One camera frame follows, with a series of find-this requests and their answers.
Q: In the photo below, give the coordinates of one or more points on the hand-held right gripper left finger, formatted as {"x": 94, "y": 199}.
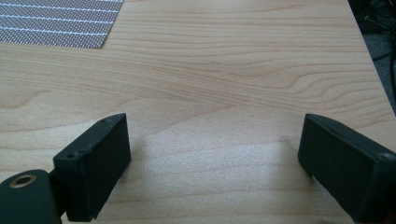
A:
{"x": 93, "y": 168}

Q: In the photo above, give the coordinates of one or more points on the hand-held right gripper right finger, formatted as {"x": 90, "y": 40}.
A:
{"x": 345, "y": 165}

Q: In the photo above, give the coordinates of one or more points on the grey striped woven placemat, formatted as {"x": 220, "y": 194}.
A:
{"x": 56, "y": 21}

